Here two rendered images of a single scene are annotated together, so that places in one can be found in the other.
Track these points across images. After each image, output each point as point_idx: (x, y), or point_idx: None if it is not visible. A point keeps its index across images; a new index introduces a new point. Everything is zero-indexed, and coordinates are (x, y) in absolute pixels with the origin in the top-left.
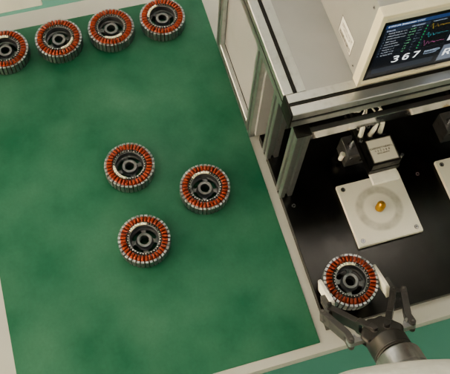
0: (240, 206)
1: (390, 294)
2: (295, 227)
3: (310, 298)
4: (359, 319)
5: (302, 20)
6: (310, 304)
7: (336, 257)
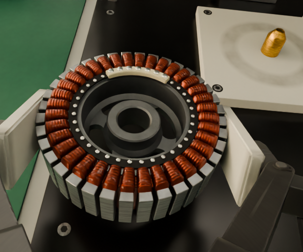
0: (28, 1)
1: (264, 181)
2: (93, 37)
3: (47, 171)
4: (3, 233)
5: None
6: (38, 184)
7: (122, 54)
